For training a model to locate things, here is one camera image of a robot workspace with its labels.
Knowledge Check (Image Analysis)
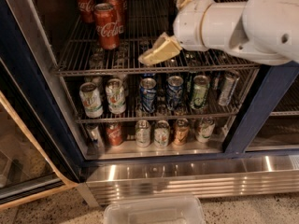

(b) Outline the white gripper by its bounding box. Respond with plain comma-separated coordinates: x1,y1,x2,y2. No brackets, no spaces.
138,0,214,65

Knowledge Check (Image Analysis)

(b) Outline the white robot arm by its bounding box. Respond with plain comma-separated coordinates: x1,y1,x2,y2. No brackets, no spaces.
138,0,299,65

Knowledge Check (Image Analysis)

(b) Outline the blue patterned can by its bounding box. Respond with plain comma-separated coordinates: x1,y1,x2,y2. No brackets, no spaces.
166,76,183,110

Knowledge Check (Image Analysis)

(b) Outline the green patterned can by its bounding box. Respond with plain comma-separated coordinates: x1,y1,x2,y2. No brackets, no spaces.
191,75,209,109

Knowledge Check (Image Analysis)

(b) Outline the blue pepsi can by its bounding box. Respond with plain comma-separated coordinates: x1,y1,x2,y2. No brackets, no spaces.
139,77,157,113

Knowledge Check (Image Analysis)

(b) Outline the silver slim can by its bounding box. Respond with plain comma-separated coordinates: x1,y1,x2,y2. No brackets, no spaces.
218,70,240,106
85,123,103,147

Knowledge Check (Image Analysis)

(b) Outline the back left coke can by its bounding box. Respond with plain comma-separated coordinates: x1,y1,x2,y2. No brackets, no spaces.
77,0,95,23

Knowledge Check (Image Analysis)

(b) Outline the white green can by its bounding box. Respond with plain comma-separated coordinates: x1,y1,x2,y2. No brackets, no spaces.
79,82,103,119
135,119,150,147
106,78,126,114

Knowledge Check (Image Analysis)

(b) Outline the bottom orange can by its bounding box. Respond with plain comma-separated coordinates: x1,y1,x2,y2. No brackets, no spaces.
174,119,190,146

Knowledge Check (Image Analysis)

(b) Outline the bottom right white can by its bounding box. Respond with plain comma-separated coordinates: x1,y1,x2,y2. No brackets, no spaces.
195,117,215,143

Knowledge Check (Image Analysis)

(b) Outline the bottom white green can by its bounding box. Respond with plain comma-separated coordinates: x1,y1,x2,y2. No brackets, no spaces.
135,119,150,147

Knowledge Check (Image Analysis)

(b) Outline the left white green can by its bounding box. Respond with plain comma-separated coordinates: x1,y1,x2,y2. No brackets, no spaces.
79,82,103,119

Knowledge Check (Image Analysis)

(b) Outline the bottom silver slim can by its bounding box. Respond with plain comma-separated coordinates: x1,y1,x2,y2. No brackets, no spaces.
85,123,103,147

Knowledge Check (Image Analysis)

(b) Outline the open glass fridge door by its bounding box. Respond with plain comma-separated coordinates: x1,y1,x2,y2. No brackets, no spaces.
0,61,77,210

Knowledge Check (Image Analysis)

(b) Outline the clear plastic bin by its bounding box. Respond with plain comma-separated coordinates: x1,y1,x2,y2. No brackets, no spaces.
104,195,206,224

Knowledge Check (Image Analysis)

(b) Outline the top wire shelf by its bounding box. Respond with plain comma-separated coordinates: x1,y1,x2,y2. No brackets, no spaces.
55,0,259,77

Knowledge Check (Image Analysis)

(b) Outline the wire shelf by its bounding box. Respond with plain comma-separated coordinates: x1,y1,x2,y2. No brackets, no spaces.
55,0,259,77
66,69,258,123

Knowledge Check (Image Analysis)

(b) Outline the middle wire shelf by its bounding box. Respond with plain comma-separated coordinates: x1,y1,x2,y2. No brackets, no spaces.
66,69,258,123

